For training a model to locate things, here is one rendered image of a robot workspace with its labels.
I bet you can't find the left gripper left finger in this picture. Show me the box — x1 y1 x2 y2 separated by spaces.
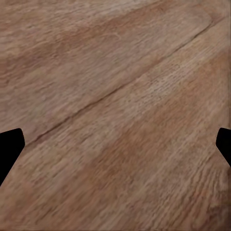
0 128 25 186

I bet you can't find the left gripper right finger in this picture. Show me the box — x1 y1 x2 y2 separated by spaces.
216 128 231 166

